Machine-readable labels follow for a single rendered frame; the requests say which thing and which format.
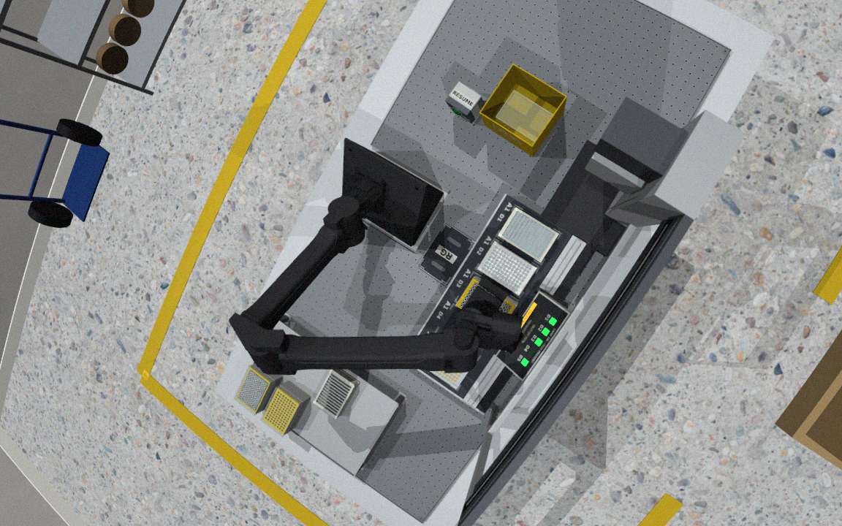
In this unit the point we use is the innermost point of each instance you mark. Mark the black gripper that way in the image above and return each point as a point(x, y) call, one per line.
point(479, 296)

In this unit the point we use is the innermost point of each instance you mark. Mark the yellow waste bin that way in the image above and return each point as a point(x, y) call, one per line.
point(534, 89)

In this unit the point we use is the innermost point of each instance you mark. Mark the black rectangular nest with label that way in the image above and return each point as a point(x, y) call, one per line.
point(446, 254)

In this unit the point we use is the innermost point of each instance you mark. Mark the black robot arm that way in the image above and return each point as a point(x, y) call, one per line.
point(276, 353)

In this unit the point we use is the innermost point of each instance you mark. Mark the grey multi-trough reservoir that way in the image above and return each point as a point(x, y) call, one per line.
point(525, 225)

